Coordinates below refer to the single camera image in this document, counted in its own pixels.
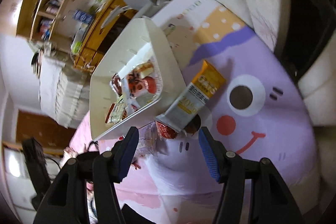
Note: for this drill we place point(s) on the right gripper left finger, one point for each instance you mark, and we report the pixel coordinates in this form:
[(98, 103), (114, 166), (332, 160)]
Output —
[(123, 154)]

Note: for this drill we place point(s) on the white purple bread packet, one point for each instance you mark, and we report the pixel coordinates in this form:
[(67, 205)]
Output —
[(147, 143)]

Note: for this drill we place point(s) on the red white cookies packet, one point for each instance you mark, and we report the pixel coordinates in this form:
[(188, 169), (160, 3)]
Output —
[(116, 113)]

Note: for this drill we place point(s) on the brown star wrapper snack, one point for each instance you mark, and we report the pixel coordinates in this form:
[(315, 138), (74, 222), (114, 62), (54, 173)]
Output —
[(115, 84)]

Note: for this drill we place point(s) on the cartoon printed tablecloth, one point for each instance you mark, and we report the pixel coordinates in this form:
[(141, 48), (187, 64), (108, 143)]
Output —
[(257, 113)]

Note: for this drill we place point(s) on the wooden desk with drawers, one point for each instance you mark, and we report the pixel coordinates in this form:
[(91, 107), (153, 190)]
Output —
[(101, 35)]

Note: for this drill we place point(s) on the large white red snack bag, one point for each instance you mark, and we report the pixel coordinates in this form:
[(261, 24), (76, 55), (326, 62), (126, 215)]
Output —
[(140, 86)]

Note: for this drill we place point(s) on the black shoulder bag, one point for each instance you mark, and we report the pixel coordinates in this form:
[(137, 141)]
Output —
[(86, 160)]

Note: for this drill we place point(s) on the white plastic storage bin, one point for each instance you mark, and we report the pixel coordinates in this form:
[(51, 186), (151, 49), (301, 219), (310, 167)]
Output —
[(139, 42)]

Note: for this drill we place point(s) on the green tissue pack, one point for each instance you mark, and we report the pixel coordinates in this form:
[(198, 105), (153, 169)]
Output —
[(75, 47)]

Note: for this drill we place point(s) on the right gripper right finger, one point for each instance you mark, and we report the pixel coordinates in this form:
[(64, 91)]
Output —
[(213, 153)]

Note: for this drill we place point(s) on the orange grey oats bar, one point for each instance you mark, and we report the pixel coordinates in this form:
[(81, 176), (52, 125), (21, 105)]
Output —
[(198, 92)]

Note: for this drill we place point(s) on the blue gift bag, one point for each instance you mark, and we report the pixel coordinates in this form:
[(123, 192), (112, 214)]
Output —
[(82, 16)]

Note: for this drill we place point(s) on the small red snack packet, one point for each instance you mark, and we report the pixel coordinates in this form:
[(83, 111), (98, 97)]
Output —
[(164, 131)]

